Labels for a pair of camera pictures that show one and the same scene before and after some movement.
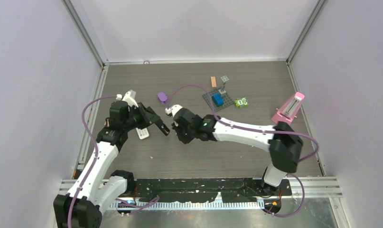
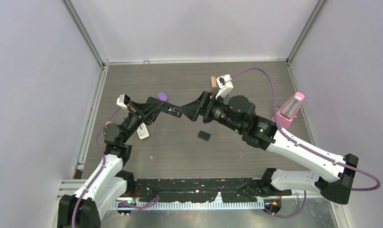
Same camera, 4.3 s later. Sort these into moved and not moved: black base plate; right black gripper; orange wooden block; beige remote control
Moved: right black gripper
Not moved: orange wooden block; beige remote control; black base plate
